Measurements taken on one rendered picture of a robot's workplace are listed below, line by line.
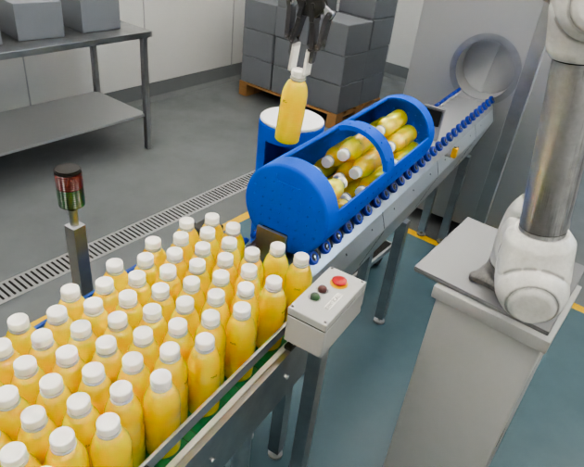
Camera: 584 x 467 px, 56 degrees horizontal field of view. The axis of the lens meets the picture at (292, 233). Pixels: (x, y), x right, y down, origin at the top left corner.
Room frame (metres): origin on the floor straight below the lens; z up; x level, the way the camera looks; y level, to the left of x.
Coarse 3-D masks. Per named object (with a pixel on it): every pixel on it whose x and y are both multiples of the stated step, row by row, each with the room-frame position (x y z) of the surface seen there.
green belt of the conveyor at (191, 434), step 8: (272, 352) 0.99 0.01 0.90; (264, 360) 0.96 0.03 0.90; (256, 368) 0.93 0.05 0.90; (224, 376) 0.89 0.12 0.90; (240, 384) 0.88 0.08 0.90; (232, 392) 0.85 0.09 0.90; (224, 400) 0.82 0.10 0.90; (200, 424) 0.75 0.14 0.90; (192, 432) 0.73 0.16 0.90; (184, 440) 0.71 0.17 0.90; (160, 464) 0.65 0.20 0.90
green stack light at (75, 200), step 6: (60, 192) 1.12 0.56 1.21; (72, 192) 1.13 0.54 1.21; (78, 192) 1.14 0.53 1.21; (60, 198) 1.12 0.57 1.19; (66, 198) 1.12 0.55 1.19; (72, 198) 1.13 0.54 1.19; (78, 198) 1.13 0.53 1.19; (84, 198) 1.16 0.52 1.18; (60, 204) 1.13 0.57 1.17; (66, 204) 1.12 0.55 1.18; (72, 204) 1.12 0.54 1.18; (78, 204) 1.13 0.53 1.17; (84, 204) 1.15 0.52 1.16
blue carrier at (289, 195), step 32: (352, 128) 1.72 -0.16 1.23; (416, 128) 2.09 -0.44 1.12; (288, 160) 1.40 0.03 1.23; (384, 160) 1.66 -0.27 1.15; (416, 160) 1.95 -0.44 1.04; (256, 192) 1.41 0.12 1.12; (288, 192) 1.36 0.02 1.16; (320, 192) 1.32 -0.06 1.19; (256, 224) 1.41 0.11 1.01; (288, 224) 1.35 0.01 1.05; (320, 224) 1.30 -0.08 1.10
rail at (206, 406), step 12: (276, 336) 0.97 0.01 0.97; (264, 348) 0.93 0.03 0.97; (252, 360) 0.88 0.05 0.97; (240, 372) 0.84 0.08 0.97; (228, 384) 0.81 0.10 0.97; (216, 396) 0.77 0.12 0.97; (204, 408) 0.74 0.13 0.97; (192, 420) 0.70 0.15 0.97; (180, 432) 0.67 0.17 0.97; (168, 444) 0.64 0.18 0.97; (156, 456) 0.62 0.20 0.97
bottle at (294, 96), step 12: (288, 84) 1.40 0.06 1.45; (300, 84) 1.40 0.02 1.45; (288, 96) 1.39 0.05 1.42; (300, 96) 1.39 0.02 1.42; (288, 108) 1.39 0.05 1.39; (300, 108) 1.40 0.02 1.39; (288, 120) 1.39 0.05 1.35; (300, 120) 1.41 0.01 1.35; (276, 132) 1.41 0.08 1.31; (288, 132) 1.39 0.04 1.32; (300, 132) 1.42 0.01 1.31; (288, 144) 1.40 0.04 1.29
